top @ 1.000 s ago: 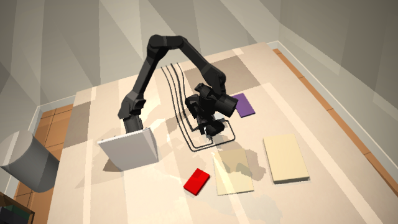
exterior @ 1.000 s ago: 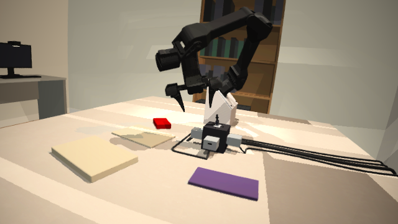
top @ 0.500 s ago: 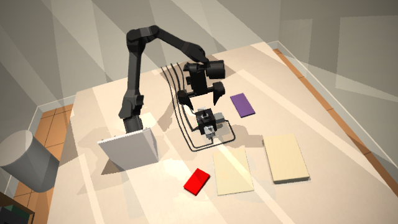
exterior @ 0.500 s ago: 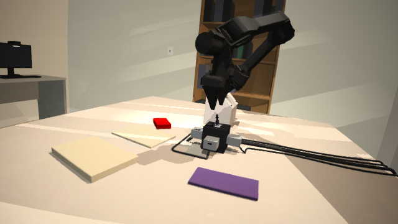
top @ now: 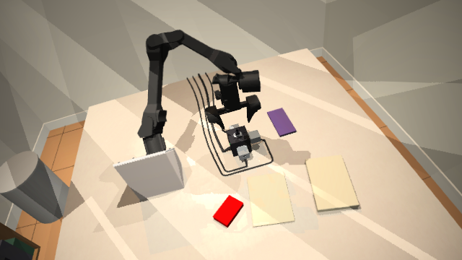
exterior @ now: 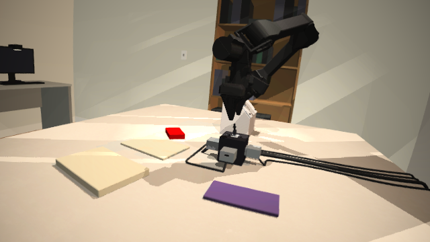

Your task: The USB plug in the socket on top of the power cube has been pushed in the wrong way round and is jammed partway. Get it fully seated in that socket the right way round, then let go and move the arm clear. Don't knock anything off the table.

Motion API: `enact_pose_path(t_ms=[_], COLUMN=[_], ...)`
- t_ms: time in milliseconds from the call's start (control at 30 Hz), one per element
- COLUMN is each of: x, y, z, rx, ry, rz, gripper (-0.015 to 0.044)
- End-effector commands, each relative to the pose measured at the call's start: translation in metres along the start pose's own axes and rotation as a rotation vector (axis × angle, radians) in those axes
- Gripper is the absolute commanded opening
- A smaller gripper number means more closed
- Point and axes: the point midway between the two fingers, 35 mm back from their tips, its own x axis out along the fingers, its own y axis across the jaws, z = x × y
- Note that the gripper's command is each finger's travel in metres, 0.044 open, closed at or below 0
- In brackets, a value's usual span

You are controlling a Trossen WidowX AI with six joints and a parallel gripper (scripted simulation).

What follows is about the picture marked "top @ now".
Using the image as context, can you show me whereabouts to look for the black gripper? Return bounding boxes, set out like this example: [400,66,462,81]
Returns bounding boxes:
[205,92,261,130]

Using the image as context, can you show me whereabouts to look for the red rectangular block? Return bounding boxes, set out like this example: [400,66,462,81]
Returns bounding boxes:
[212,195,244,228]

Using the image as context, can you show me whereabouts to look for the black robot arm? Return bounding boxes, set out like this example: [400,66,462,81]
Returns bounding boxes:
[137,30,261,155]

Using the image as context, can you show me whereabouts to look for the purple flat rectangular slab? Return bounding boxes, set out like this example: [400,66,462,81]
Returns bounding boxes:
[267,108,296,137]

